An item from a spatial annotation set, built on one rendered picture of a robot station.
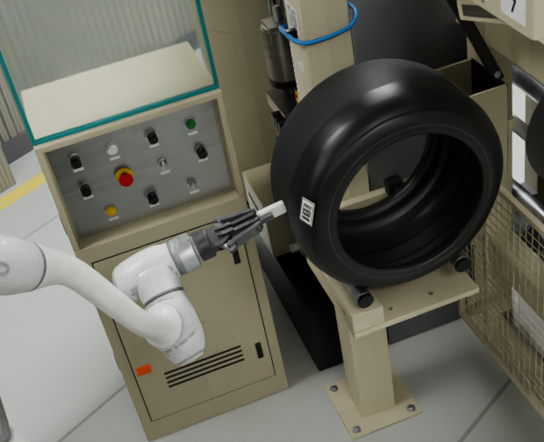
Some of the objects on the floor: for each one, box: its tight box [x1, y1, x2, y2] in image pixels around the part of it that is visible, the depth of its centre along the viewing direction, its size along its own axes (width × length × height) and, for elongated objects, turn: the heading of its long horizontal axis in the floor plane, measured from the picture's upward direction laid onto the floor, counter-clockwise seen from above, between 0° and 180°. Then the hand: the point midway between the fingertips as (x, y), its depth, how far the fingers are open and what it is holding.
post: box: [283, 0, 395, 417], centre depth 239 cm, size 13×13×250 cm
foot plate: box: [324, 363, 422, 440], centre depth 313 cm, size 27×27×2 cm
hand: (271, 211), depth 211 cm, fingers closed
